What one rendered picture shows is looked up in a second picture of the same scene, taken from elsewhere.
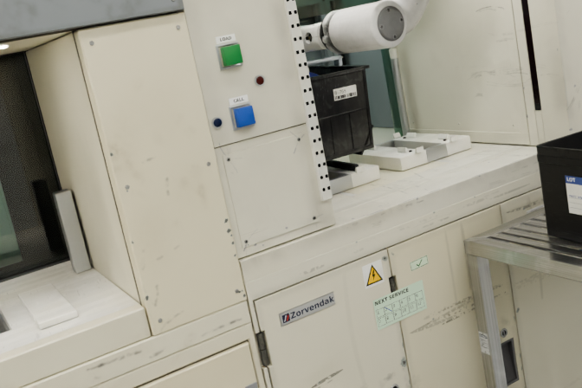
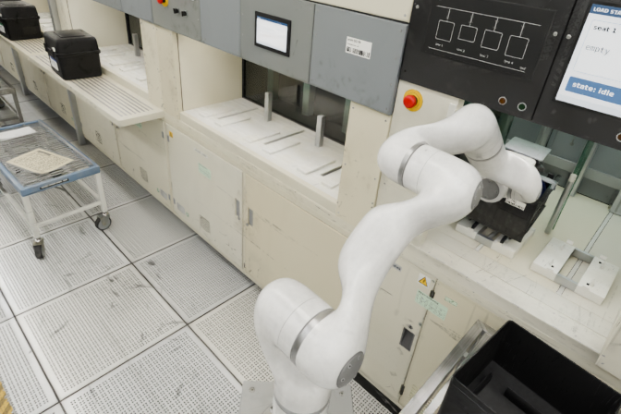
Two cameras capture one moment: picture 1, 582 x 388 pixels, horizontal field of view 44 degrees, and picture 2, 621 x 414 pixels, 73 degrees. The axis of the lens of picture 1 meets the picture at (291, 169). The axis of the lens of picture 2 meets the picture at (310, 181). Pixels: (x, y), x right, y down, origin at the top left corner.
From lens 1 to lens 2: 1.22 m
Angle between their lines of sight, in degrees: 67
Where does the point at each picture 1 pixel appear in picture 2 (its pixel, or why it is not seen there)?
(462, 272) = not seen: hidden behind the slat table
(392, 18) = (490, 188)
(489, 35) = not seen: outside the picture
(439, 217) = (475, 297)
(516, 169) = (553, 332)
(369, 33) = not seen: hidden behind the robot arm
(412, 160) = (541, 270)
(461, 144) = (591, 296)
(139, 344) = (330, 213)
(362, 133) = (516, 230)
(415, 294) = (440, 310)
